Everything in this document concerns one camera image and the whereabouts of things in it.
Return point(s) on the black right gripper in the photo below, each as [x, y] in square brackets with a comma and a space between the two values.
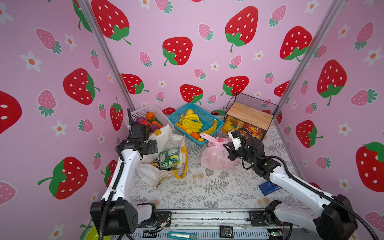
[231, 150]

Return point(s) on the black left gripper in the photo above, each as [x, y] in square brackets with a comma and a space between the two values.
[152, 146]

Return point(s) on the pink plastic grocery bag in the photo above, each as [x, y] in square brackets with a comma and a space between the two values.
[215, 156]

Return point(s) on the green snack packet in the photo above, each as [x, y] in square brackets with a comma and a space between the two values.
[168, 159]

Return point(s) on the white canvas tote bag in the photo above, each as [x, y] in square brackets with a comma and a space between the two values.
[148, 168]

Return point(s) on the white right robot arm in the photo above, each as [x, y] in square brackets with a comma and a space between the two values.
[309, 195]

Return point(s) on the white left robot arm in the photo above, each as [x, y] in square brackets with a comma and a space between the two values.
[120, 186]

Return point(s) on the red toy tomato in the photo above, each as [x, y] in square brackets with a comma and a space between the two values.
[146, 123]

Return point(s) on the purple toy onion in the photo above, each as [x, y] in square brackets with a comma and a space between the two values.
[153, 128]
[140, 119]

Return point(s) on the orange toy pepper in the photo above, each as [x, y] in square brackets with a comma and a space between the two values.
[150, 116]

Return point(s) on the white plastic basket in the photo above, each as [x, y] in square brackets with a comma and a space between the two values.
[142, 112]

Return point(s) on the yellow snack packets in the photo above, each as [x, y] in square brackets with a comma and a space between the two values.
[232, 124]

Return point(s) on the blue box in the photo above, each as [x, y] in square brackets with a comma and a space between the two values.
[268, 188]

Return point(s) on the orange toy papaya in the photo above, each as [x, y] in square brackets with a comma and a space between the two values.
[180, 126]

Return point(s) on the yellow toy banana pair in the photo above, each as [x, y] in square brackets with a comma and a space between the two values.
[212, 129]

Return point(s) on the teal plastic basket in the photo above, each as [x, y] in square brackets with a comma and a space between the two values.
[206, 118]

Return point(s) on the yellow toy banana bunch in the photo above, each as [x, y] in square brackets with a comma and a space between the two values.
[192, 122]

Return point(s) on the toy orange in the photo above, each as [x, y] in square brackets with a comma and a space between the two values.
[195, 135]

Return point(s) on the floral table mat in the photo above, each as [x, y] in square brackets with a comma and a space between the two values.
[202, 188]

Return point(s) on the small black circuit board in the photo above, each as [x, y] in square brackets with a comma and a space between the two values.
[226, 232]

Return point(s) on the teal utility knife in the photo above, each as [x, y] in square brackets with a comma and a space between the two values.
[182, 236]

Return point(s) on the green bowl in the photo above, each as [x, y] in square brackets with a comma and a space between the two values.
[89, 233]

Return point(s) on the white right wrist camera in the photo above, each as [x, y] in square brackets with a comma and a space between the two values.
[236, 138]

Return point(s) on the black wire wooden shelf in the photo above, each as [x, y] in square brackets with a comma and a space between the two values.
[252, 110]

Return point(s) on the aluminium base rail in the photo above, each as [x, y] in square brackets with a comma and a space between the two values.
[209, 218]

